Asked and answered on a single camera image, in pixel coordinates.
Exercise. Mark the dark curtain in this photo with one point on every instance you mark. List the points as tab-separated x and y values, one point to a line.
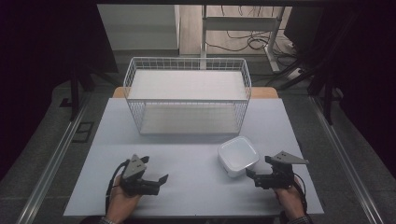
373	77
34	62

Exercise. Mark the wooden table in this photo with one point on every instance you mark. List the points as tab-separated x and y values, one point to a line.
264	92

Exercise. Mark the black metal stand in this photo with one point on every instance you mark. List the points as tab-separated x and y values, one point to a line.
74	90
327	93

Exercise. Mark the white cabinet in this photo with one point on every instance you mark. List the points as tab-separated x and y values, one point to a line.
138	28

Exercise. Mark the white power strip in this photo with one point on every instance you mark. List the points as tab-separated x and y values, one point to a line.
294	74

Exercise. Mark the black rectangular floor frame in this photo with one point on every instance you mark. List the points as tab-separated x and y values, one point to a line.
83	132

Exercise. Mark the white metal desk frame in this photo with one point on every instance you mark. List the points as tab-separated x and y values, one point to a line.
239	23

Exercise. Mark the person's left hand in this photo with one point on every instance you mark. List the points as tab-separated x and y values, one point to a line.
122	203

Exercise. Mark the white square bowl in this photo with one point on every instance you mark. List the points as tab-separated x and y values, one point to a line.
237	155

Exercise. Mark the aluminium rail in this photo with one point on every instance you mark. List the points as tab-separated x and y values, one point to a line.
53	161
345	161

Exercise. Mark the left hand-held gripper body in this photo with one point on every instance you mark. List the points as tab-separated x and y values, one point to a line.
134	169

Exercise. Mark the person's right hand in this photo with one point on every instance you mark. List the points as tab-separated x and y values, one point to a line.
290	200

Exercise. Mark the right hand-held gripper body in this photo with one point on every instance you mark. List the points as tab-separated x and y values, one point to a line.
280	175

